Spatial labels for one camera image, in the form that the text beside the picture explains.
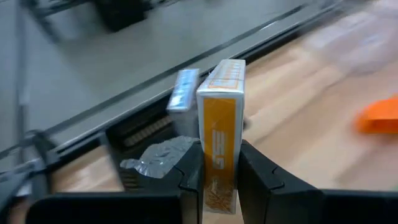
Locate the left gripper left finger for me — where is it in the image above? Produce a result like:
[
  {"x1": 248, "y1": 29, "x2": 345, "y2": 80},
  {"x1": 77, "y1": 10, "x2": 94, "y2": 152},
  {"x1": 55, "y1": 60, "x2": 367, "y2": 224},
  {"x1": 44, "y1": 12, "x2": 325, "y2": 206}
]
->
[{"x1": 26, "y1": 139, "x2": 205, "y2": 224}]

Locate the orange playing card box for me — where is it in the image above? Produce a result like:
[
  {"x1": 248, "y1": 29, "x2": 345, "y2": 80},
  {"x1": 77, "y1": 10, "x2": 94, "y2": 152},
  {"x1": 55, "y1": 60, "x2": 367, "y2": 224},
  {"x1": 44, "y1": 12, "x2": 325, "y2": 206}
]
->
[{"x1": 196, "y1": 58, "x2": 246, "y2": 215}]

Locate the clear plastic bin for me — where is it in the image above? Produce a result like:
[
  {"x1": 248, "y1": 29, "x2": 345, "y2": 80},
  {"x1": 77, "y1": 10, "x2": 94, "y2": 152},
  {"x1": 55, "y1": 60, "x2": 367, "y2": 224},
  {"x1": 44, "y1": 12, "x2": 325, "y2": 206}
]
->
[{"x1": 304, "y1": 0, "x2": 398, "y2": 75}]

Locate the dark floor stand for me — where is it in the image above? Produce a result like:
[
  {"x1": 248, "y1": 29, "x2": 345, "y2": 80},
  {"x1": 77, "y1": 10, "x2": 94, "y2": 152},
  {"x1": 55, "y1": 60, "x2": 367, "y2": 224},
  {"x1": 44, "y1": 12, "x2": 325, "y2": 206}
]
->
[{"x1": 93, "y1": 0, "x2": 150, "y2": 32}]

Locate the crumpled silver foil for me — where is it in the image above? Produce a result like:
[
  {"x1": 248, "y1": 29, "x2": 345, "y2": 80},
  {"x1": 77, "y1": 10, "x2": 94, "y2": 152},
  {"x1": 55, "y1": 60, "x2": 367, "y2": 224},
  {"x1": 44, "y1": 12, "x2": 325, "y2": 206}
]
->
[{"x1": 104, "y1": 93, "x2": 203, "y2": 194}]

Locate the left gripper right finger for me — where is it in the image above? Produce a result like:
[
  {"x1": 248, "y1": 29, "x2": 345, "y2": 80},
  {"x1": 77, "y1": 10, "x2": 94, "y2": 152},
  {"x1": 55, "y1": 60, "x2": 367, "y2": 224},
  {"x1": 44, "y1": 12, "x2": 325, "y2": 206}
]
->
[{"x1": 238, "y1": 139, "x2": 398, "y2": 224}]

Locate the orange toy brick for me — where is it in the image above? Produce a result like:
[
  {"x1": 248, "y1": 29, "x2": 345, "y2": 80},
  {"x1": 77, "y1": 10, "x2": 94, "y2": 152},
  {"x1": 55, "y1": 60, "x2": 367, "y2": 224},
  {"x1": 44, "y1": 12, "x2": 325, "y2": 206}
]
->
[{"x1": 356, "y1": 96, "x2": 398, "y2": 134}]

